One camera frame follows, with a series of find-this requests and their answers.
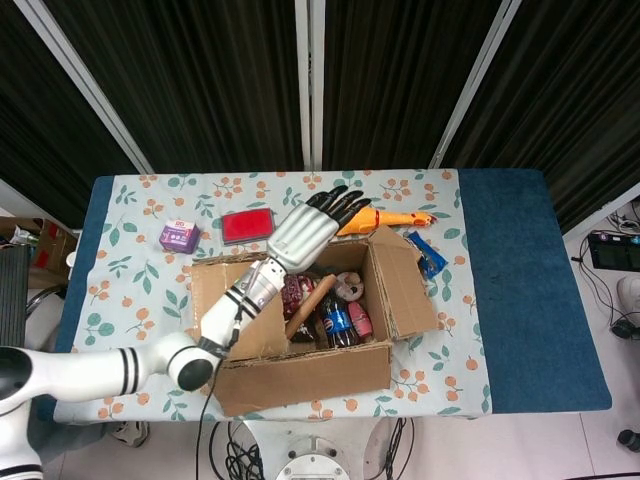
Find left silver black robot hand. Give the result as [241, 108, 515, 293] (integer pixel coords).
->
[267, 184, 374, 276]

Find large cardboard box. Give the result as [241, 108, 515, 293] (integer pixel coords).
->
[182, 225, 442, 417]

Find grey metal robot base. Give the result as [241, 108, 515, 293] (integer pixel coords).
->
[274, 434, 351, 480]

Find red ink pad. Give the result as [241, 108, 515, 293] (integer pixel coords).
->
[220, 209, 277, 247]

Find dark red snack packet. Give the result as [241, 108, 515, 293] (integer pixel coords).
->
[281, 273, 317, 322]

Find glazed donut toy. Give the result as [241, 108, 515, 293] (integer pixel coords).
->
[333, 270, 363, 302]

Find brown bread stick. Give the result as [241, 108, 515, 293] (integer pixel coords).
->
[283, 274, 340, 340]

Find yellow rubber chicken toy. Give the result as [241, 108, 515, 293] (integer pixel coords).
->
[336, 206, 439, 237]

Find cola bottle with blue label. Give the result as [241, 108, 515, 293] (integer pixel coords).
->
[318, 288, 359, 350]

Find pink wrapped item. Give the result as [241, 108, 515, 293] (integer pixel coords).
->
[346, 300, 376, 344]

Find small purple box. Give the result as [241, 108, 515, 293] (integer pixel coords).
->
[158, 218, 201, 253]

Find blue snack packet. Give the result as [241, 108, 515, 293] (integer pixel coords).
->
[405, 230, 448, 280]

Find black ribbed partition panel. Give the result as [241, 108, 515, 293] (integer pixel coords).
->
[0, 0, 139, 217]
[43, 0, 306, 174]
[322, 0, 507, 170]
[442, 0, 640, 232]

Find floral print tablecloth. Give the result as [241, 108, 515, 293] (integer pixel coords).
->
[52, 168, 494, 424]

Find blue table cover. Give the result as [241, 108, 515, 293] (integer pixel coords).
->
[34, 168, 614, 422]

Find white black sneaker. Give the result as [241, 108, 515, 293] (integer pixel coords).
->
[109, 419, 151, 449]

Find black electronic device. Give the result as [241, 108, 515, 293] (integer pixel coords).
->
[587, 230, 640, 272]

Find white shoe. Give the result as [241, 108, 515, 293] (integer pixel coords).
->
[616, 276, 640, 312]

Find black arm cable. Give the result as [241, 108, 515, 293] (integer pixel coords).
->
[197, 259, 265, 480]

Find white partition post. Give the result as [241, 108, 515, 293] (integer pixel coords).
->
[428, 0, 526, 169]
[13, 0, 155, 175]
[293, 0, 326, 171]

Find black cable bundle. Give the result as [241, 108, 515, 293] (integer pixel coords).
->
[208, 420, 266, 480]

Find black floor cables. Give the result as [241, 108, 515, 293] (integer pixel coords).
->
[568, 209, 640, 346]

